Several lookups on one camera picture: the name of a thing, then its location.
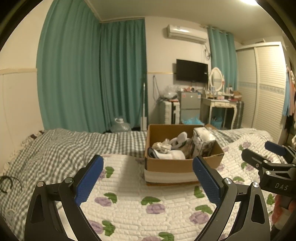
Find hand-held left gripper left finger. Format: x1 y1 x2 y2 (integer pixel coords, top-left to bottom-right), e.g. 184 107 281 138
24 155 104 241

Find grey mini fridge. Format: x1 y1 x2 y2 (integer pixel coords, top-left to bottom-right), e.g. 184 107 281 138
178 91 201 124

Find blue storage basket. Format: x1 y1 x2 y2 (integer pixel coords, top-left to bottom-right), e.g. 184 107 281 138
210 116 223 129

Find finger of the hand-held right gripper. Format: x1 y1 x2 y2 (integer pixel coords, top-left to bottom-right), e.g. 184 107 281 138
241 148 296 173
265 141 296 160

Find floral quilted blanket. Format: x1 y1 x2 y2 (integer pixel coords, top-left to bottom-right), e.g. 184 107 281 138
48 134 287 241

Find black wall television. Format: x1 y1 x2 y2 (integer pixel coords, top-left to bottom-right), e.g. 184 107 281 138
176 59 208 82

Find hanging clothes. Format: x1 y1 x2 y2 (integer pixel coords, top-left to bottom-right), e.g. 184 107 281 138
283 67 296 116

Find white suitcase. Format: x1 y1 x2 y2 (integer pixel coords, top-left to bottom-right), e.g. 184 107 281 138
162 100 180 124

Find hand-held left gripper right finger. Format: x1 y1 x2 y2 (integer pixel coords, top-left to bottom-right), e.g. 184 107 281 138
192 156 271 241

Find black hair band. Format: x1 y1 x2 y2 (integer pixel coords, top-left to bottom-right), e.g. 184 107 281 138
0 176 23 193

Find black wall cable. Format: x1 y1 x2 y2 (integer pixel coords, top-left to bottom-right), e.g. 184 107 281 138
153 75 164 102

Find white oval mirror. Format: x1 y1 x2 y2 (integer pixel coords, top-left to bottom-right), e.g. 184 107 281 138
208 67 225 92

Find person's right hand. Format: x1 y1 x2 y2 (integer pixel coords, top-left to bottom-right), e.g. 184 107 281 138
272 195 292 224

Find clear plastic bag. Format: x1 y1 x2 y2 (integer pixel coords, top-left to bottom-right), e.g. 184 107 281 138
162 85 179 99

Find white louvred wardrobe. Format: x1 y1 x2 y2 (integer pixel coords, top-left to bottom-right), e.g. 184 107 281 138
235 42 289 144

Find white dressing table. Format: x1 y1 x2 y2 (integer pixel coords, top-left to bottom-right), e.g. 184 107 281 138
200 96 238 130

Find white cloth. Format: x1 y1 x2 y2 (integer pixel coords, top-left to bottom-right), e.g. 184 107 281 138
152 138 173 153

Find white air conditioner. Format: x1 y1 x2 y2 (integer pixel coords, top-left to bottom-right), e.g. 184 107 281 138
165 24 208 44

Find white mop pole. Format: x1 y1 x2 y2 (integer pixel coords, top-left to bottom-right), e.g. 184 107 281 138
140 74 148 130

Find grey gingham bed sheet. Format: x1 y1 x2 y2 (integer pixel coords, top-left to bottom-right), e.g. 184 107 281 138
0 128 271 241

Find clear water jug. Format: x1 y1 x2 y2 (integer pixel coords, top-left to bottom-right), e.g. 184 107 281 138
110 118 131 133

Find blue plastic bag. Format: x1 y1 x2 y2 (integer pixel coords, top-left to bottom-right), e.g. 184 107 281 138
181 116 205 126

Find cardboard box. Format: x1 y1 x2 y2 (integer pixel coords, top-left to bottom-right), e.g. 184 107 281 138
144 124 225 186

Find teal curtain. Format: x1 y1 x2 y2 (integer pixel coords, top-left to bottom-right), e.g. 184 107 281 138
207 27 238 92
99 19 148 131
36 0 102 133

